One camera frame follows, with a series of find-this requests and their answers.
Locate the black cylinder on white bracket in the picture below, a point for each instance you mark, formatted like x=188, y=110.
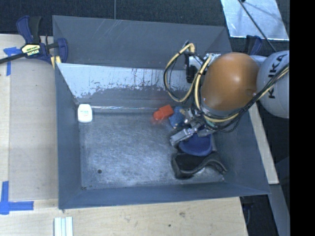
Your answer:
x=191, y=73

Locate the red block toy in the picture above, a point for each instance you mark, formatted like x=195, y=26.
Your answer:
x=163, y=112

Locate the blue fuzzy toy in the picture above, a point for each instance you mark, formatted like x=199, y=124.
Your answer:
x=176, y=119

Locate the grey metal bin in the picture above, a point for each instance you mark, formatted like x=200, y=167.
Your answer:
x=123, y=151

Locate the small white box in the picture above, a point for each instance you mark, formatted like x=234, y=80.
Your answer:
x=85, y=113

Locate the dark blue round disc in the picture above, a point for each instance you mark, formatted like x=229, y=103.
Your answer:
x=197, y=146

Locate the black curved cloth piece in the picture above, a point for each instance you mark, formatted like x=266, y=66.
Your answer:
x=189, y=165

